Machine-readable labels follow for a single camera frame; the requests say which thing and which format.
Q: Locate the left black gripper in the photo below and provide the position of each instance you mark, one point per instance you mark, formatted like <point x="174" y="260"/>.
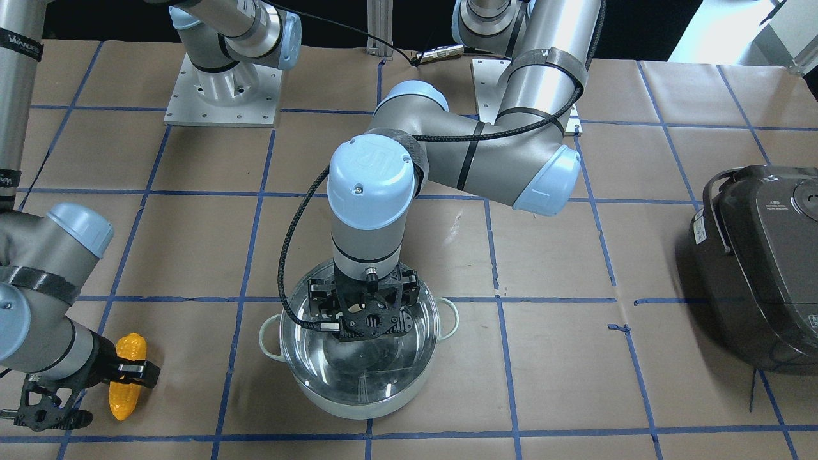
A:
<point x="317" y="299"/>

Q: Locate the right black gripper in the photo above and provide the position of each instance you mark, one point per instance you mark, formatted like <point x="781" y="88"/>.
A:
<point x="101" y="359"/>

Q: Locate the glass pot lid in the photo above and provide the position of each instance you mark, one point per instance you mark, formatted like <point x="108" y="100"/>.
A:
<point x="358" y="358"/>

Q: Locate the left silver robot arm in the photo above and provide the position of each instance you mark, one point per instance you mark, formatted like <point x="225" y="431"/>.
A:
<point x="518" y="159"/>

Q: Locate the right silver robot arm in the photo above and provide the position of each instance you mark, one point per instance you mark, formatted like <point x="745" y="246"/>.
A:
<point x="46" y="262"/>

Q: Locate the pale green electric pot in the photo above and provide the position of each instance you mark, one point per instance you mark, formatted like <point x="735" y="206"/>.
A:
<point x="358" y="383"/>

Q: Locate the black rice cooker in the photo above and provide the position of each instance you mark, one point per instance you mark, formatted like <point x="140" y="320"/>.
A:
<point x="755" y="248"/>

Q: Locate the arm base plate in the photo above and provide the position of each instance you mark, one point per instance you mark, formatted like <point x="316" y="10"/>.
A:
<point x="538" y="87"/>
<point x="246" y="96"/>

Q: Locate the aluminium frame post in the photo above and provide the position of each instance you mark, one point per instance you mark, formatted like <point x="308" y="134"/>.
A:
<point x="379" y="25"/>

